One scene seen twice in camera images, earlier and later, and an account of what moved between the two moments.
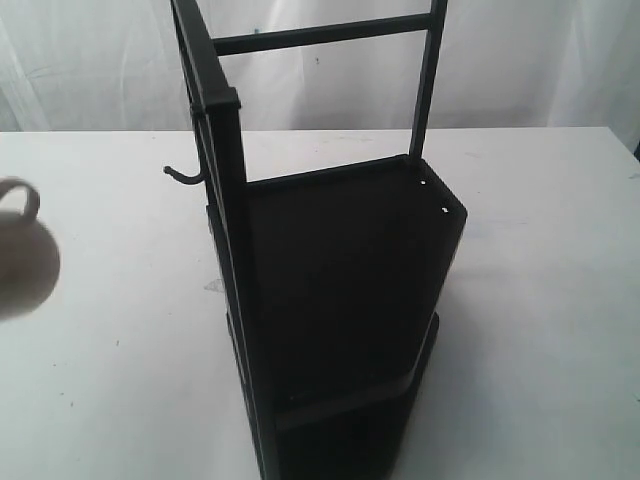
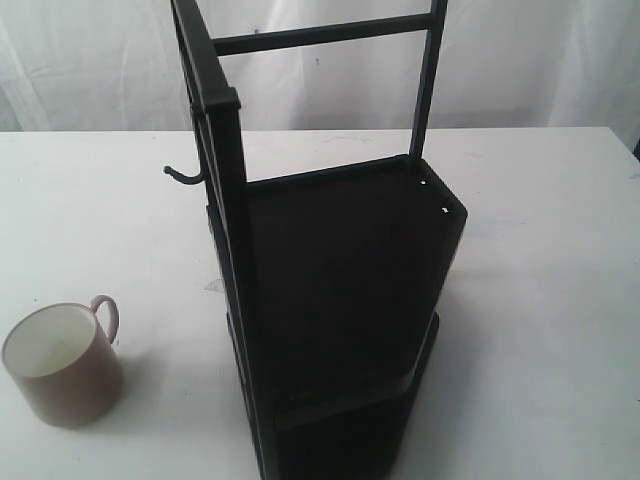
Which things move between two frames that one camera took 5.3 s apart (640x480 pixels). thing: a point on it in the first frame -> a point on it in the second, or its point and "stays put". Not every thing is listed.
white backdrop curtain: x=113 y=66 stays put
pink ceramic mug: x=29 y=256 -> x=63 y=359
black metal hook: x=182 y=177 stays put
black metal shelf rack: x=333 y=277 stays put
